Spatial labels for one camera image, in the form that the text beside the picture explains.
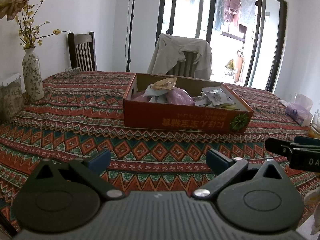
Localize floral ceramic vase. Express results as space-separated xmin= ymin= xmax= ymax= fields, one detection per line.
xmin=22 ymin=47 xmax=45 ymax=102

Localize slatted wooden chair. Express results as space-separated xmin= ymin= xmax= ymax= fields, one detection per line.
xmin=166 ymin=51 xmax=200 ymax=77

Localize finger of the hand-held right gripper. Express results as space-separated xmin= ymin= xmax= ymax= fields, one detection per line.
xmin=291 ymin=135 xmax=320 ymax=148
xmin=264 ymin=137 xmax=297 ymax=160

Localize blue hanging shirt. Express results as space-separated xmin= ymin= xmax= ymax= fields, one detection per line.
xmin=214 ymin=0 xmax=227 ymax=32

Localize purple tissue pack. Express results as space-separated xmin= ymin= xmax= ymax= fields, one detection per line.
xmin=277 ymin=94 xmax=313 ymax=127

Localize orange white snack packet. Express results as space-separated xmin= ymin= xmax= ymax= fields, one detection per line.
xmin=152 ymin=77 xmax=177 ymax=91

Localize maroon hanging jacket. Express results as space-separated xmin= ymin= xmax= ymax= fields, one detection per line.
xmin=224 ymin=0 xmax=242 ymax=28

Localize orange cardboard box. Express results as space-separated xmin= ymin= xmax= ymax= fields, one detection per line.
xmin=123 ymin=72 xmax=254 ymax=133

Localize pale blue hanging garment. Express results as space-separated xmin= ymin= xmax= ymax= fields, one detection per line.
xmin=240 ymin=0 xmax=257 ymax=25

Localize purple snack packet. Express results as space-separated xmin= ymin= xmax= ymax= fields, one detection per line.
xmin=164 ymin=87 xmax=196 ymax=106

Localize dark wooden chair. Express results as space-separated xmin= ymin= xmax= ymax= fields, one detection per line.
xmin=68 ymin=32 xmax=97 ymax=72

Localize pink artificial flowers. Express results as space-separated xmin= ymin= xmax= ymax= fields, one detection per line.
xmin=0 ymin=0 xmax=29 ymax=21

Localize black sliding door frame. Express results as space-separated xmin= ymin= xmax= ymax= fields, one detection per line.
xmin=157 ymin=0 xmax=288 ymax=93

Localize glass cup with amber drink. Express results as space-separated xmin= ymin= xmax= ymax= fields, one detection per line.
xmin=308 ymin=112 xmax=320 ymax=139

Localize black light stand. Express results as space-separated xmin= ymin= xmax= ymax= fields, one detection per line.
xmin=125 ymin=0 xmax=138 ymax=72

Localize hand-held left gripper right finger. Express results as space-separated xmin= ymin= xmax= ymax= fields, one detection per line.
xmin=191 ymin=149 xmax=288 ymax=201

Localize pile of assorted snack bags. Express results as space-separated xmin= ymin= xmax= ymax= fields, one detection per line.
xmin=132 ymin=77 xmax=242 ymax=111

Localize beige jacket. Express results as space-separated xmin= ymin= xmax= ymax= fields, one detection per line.
xmin=147 ymin=33 xmax=213 ymax=80

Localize brown balcony cylinder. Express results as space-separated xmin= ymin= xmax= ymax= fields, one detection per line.
xmin=235 ymin=54 xmax=244 ymax=83

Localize yellow-green snack packet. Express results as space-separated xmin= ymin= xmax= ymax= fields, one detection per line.
xmin=217 ymin=102 xmax=242 ymax=111

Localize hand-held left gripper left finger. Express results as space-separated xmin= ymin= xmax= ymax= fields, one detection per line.
xmin=29 ymin=149 xmax=126 ymax=201

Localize clear storage jar white lid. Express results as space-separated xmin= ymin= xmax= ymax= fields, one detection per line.
xmin=0 ymin=73 xmax=25 ymax=123

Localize yellow flower branches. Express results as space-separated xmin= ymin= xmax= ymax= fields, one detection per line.
xmin=15 ymin=0 xmax=72 ymax=50

